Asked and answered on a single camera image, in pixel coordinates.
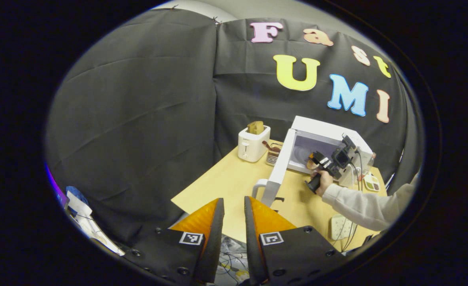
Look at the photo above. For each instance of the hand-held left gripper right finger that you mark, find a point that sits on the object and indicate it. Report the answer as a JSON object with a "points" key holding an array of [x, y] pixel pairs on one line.
{"points": [[252, 246]]}

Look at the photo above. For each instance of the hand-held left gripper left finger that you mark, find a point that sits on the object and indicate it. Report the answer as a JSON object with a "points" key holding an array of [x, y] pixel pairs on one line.
{"points": [[214, 246]]}

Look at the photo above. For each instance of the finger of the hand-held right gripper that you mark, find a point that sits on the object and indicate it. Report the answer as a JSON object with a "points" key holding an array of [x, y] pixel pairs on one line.
{"points": [[320, 159]]}

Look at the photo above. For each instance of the white microwave oven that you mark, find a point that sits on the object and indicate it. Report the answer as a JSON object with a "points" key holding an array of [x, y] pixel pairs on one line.
{"points": [[317, 127]]}

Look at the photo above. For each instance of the clear bottle with red label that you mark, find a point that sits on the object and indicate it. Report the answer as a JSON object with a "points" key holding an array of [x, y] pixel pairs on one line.
{"points": [[372, 161]]}

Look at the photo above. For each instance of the white divided snack dish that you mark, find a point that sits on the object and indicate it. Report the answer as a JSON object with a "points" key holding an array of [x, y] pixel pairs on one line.
{"points": [[372, 182]]}

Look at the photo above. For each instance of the white power strip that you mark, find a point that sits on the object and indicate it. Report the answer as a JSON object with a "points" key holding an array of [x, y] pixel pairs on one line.
{"points": [[339, 226]]}

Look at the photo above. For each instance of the white toaster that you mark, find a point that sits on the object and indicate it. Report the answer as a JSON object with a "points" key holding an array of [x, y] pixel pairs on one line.
{"points": [[252, 147]]}

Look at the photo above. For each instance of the brown toast slice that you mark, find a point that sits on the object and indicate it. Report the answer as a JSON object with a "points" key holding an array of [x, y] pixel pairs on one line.
{"points": [[255, 127]]}

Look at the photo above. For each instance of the white paper pile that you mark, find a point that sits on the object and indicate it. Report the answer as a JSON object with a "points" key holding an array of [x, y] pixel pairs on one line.
{"points": [[87, 222]]}

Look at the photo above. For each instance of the blue bag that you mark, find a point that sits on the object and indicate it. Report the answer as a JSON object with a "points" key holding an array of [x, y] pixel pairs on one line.
{"points": [[74, 192]]}

